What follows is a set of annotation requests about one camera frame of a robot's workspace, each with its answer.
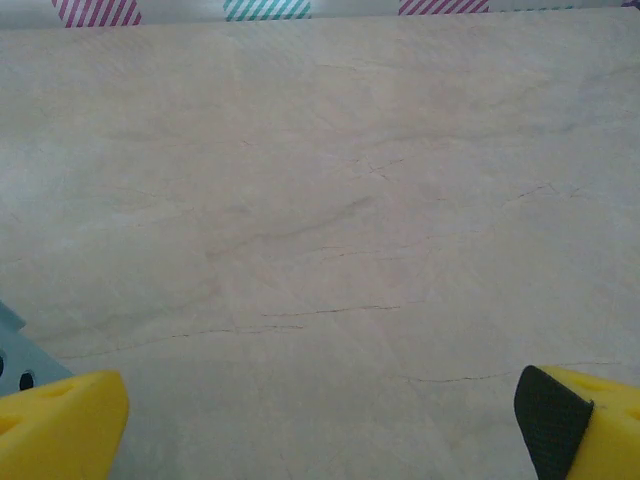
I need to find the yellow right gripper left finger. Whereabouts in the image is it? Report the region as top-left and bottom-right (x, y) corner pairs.
(0, 369), (130, 480)

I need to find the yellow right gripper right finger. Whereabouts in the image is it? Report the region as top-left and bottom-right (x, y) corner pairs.
(514, 364), (640, 480)

